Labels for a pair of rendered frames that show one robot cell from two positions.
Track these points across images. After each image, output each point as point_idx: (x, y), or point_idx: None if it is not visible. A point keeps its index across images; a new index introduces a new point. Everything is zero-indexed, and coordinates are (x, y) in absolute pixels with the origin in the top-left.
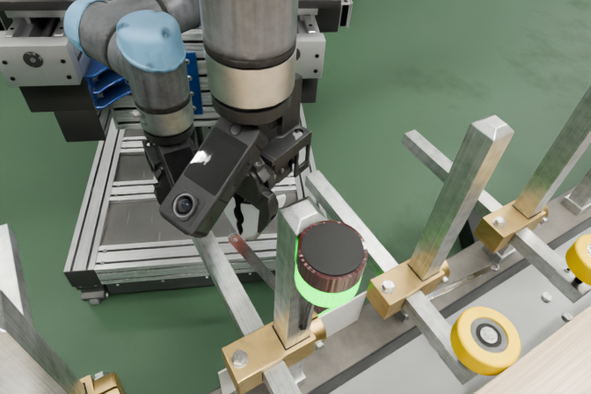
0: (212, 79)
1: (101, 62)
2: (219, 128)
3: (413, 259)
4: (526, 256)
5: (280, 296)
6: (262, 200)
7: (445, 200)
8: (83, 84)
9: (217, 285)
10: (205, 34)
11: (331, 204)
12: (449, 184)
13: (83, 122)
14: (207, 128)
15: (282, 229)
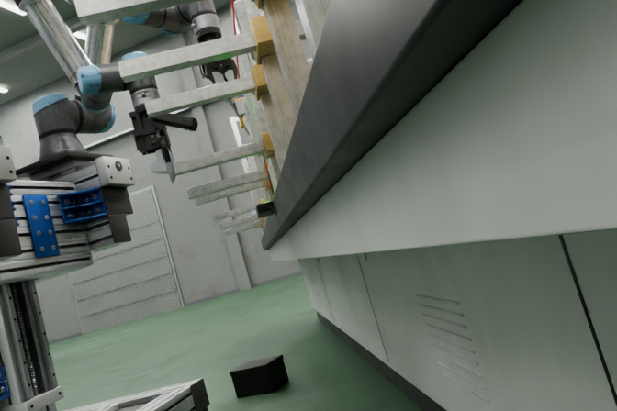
0: (207, 20)
1: (116, 76)
2: (211, 38)
3: (265, 159)
4: None
5: (258, 102)
6: (232, 61)
7: (254, 115)
8: (6, 192)
9: (229, 150)
10: (201, 8)
11: (213, 182)
12: (252, 106)
13: (6, 232)
14: (39, 315)
15: (245, 61)
